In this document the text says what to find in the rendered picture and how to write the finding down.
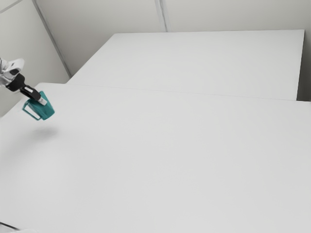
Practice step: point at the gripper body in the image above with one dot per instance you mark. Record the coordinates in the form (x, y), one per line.
(16, 82)

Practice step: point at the teal faceted mug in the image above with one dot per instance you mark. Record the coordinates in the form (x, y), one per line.
(42, 110)

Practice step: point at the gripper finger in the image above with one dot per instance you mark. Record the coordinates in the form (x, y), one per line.
(34, 94)

